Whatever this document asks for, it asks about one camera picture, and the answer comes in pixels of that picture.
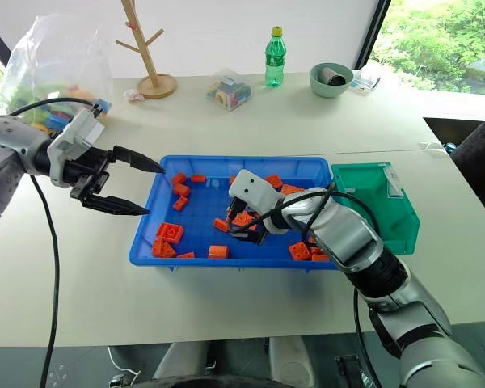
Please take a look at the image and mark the green plastic bottle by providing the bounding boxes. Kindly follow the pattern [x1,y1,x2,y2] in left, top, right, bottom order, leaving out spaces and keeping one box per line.
[264,26,287,88]

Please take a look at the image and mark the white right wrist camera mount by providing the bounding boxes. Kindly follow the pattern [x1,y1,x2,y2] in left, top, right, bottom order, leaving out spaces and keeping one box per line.
[229,169,287,221]

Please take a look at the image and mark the grey tape roll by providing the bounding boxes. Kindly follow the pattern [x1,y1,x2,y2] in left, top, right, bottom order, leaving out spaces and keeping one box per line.
[320,66,348,86]

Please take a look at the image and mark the grey rounded shape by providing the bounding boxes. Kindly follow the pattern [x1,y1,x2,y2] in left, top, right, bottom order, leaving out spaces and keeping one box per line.
[268,335,321,388]
[151,338,212,381]

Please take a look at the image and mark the wooden mug tree stand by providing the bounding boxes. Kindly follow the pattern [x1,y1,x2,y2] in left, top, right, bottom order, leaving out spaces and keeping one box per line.
[115,0,179,99]

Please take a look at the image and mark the small white cord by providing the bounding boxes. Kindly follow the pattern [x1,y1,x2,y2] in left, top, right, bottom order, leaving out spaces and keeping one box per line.
[418,141,446,155]

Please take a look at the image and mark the clear box of colourful pieces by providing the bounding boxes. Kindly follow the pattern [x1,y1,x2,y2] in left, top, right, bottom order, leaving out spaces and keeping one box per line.
[205,68,254,112]

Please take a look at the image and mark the black buckle clip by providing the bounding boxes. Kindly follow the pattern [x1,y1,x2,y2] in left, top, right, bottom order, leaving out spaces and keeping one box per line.
[335,354,364,388]

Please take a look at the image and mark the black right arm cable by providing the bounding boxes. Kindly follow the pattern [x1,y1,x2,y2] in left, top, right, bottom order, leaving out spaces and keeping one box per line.
[228,181,383,388]

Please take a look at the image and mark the clear bag of toy blocks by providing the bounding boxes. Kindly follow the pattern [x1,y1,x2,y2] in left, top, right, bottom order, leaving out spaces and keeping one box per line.
[0,14,114,134]

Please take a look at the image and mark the small clear plastic box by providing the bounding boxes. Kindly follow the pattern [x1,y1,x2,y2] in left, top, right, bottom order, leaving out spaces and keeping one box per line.
[349,66,383,96]

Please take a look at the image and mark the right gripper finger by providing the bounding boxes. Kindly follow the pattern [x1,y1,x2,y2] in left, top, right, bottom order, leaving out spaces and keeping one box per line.
[230,226,268,247]
[227,196,247,222]

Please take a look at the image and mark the blue plastic bin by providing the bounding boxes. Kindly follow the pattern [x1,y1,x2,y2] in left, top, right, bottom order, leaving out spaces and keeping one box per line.
[128,155,340,271]

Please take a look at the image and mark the thin white cable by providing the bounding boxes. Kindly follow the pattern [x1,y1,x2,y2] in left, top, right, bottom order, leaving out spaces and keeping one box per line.
[107,345,143,377]

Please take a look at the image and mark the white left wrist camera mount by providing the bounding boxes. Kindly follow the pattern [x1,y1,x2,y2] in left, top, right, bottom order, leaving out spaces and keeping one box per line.
[47,108,106,188]

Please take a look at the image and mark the green plastic bin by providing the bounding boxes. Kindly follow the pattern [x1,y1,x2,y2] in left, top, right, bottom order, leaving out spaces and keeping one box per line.
[330,161,421,255]

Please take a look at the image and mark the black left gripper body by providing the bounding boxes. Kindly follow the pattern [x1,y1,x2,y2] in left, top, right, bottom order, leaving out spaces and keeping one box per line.
[62,146,116,201]

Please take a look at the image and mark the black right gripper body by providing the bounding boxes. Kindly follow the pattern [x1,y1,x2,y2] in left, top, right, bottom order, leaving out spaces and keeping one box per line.
[244,206,270,236]

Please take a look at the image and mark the pale green bowl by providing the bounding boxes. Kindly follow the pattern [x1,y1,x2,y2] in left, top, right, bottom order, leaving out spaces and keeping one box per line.
[309,62,355,99]

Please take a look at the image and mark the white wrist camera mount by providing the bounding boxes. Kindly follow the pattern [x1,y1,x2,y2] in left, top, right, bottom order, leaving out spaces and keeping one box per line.
[229,169,287,221]
[47,108,106,188]

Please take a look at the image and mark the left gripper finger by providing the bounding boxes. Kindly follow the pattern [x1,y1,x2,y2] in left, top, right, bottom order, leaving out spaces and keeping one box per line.
[82,195,151,217]
[112,145,166,175]

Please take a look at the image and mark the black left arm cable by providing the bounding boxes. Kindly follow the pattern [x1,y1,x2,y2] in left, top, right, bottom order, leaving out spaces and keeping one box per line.
[6,98,106,388]

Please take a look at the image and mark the black chair back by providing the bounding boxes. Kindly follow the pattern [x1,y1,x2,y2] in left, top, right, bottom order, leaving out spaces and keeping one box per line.
[452,104,485,238]

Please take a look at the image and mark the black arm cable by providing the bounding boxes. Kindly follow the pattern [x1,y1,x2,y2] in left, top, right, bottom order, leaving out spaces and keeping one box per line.
[6,98,106,388]
[228,181,383,388]

